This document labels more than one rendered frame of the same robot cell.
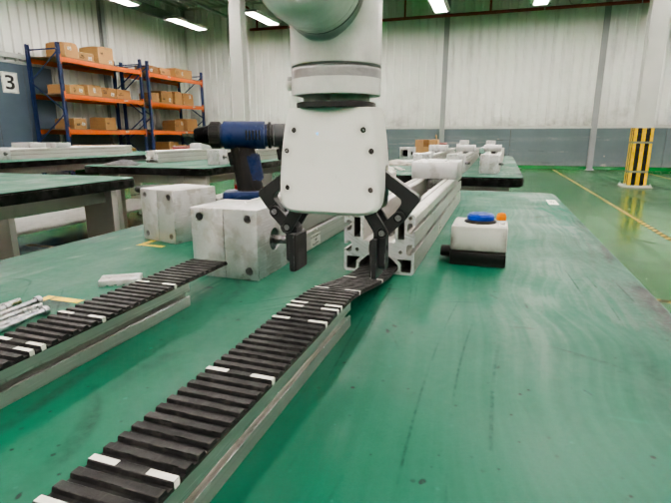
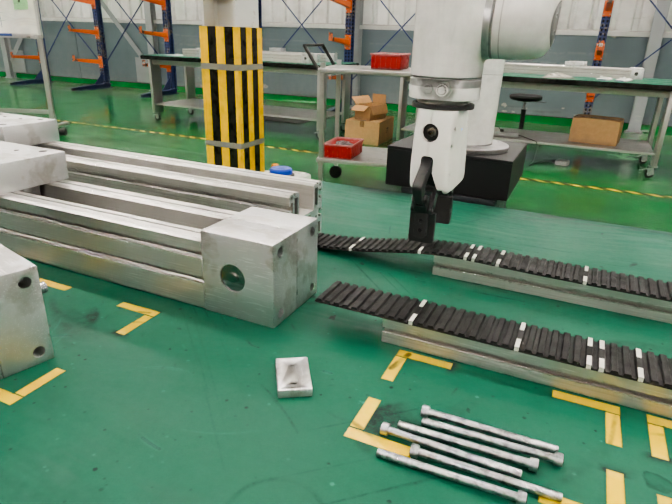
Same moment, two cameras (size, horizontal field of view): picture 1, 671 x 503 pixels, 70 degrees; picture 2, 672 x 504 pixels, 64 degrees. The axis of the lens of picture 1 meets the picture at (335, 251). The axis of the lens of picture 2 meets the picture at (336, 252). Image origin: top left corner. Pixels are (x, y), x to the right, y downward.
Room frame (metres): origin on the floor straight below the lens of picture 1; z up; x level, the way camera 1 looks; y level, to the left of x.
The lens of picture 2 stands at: (0.53, 0.68, 1.07)
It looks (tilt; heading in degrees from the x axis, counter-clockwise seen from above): 22 degrees down; 276
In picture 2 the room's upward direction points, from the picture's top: 2 degrees clockwise
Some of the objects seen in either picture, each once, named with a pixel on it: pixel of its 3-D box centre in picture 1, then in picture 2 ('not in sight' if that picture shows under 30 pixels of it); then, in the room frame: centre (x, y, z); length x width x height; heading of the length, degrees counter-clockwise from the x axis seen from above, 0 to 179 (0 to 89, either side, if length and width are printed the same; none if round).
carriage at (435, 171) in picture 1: (437, 174); (5, 136); (1.27, -0.27, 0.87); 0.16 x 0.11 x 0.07; 161
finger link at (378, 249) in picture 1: (388, 244); (443, 197); (0.46, -0.05, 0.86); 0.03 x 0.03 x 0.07; 71
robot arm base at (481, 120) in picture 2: not in sight; (468, 101); (0.39, -0.49, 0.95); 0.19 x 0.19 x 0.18
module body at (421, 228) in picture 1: (422, 205); (105, 179); (1.03, -0.19, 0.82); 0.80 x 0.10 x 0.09; 161
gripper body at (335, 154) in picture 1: (335, 154); (439, 141); (0.48, 0.00, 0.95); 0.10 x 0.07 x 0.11; 71
